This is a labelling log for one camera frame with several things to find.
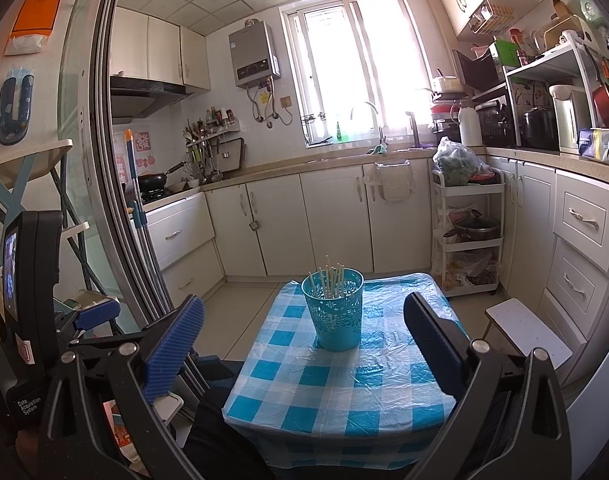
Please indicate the white countertop shelf rack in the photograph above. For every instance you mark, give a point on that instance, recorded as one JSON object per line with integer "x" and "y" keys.
{"x": 549, "y": 60}

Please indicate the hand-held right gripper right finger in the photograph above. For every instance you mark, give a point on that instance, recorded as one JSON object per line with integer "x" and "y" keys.
{"x": 434, "y": 340}

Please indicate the cream drawer cabinet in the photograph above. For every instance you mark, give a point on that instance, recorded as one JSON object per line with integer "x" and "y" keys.
{"x": 179, "y": 230}

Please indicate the kitchen window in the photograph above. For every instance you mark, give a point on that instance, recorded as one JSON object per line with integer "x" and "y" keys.
{"x": 354, "y": 70}

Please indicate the white trolley rack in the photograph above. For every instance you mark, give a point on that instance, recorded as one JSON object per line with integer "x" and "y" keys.
{"x": 469, "y": 187}

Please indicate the crumpled plastic bags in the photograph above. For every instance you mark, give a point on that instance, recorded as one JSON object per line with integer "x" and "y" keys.
{"x": 467, "y": 270}

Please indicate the blue white checkered tablecloth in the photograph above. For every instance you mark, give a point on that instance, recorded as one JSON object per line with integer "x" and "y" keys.
{"x": 334, "y": 400}

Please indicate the blue hanging pouch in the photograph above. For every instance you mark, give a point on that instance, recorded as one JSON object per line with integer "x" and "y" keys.
{"x": 7, "y": 110}

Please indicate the green cutting board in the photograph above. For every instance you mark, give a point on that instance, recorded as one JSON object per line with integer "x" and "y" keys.
{"x": 509, "y": 52}

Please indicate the small white stool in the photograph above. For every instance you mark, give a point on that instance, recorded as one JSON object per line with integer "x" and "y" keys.
{"x": 529, "y": 330}

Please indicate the white hanging bin bag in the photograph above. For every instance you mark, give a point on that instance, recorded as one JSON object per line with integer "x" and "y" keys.
{"x": 392, "y": 185}

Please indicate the green bottle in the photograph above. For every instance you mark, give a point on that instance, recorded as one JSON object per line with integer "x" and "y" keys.
{"x": 339, "y": 131}

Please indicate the plastic bag of greens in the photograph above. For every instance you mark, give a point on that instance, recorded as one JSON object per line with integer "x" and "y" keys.
{"x": 457, "y": 160}

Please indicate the stack of pots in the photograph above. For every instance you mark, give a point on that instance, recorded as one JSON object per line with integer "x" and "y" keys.
{"x": 447, "y": 100}

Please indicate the bundle of wooden chopsticks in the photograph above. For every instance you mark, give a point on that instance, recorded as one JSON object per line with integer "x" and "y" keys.
{"x": 329, "y": 280}

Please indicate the blue food package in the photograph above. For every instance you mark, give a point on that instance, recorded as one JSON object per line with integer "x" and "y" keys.
{"x": 601, "y": 145}

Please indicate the black induction cooker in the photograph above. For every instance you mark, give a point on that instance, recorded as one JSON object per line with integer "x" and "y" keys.
{"x": 477, "y": 70}

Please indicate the white folding table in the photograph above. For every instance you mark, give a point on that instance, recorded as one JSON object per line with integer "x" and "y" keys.
{"x": 34, "y": 155}

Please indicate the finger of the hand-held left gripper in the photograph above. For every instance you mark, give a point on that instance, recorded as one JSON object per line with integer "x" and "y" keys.
{"x": 97, "y": 314}
{"x": 109, "y": 342}

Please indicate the black microwave oven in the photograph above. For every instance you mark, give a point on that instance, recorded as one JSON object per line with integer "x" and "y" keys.
{"x": 494, "y": 125}

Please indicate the red wall stickers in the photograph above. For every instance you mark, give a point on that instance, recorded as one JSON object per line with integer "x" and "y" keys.
{"x": 143, "y": 141}

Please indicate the person's dark trousers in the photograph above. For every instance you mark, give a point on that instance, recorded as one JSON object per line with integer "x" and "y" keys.
{"x": 214, "y": 435}

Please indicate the cream base cabinets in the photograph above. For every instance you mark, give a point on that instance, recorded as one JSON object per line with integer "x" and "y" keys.
{"x": 324, "y": 215}

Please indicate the cream base cabinet with drawers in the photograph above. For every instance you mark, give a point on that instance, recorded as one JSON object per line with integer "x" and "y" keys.
{"x": 579, "y": 220}

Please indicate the wall utensil rack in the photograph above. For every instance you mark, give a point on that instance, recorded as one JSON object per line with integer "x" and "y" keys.
{"x": 204, "y": 145}

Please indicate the dark lidded pot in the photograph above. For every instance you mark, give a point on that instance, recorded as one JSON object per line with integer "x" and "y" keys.
{"x": 477, "y": 230}

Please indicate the grey gas water heater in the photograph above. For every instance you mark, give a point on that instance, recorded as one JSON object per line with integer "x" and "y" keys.
{"x": 254, "y": 52}

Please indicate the beige box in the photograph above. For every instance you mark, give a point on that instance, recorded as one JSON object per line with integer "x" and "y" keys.
{"x": 571, "y": 30}

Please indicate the small metal cup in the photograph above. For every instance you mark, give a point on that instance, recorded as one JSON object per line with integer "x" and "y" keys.
{"x": 254, "y": 226}

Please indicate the teal perforated plastic basket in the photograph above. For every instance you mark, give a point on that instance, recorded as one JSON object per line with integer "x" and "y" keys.
{"x": 334, "y": 320}

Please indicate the straight chrome faucet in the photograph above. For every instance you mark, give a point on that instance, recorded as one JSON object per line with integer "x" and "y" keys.
{"x": 413, "y": 130}

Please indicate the orange paper bag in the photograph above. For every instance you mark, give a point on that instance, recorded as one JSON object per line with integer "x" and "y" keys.
{"x": 37, "y": 10}

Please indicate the sliding door frame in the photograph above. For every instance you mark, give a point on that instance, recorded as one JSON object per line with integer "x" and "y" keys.
{"x": 97, "y": 110}

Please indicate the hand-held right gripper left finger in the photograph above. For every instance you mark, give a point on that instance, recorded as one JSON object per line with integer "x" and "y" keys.
{"x": 174, "y": 345}

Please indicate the black rimmed tray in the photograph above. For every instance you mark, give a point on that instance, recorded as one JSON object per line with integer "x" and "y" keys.
{"x": 234, "y": 155}

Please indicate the black cooking pot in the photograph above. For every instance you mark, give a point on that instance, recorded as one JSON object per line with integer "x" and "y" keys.
{"x": 539, "y": 127}

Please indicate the white water boiler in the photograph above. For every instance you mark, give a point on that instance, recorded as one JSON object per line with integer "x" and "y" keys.
{"x": 569, "y": 115}

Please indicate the curved chrome faucet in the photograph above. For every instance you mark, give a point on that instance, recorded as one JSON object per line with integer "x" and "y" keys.
{"x": 372, "y": 110}

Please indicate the cream wall cabinets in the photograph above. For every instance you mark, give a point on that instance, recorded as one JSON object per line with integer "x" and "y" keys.
{"x": 159, "y": 50}

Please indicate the range hood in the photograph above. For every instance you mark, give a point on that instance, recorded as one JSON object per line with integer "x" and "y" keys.
{"x": 144, "y": 92}

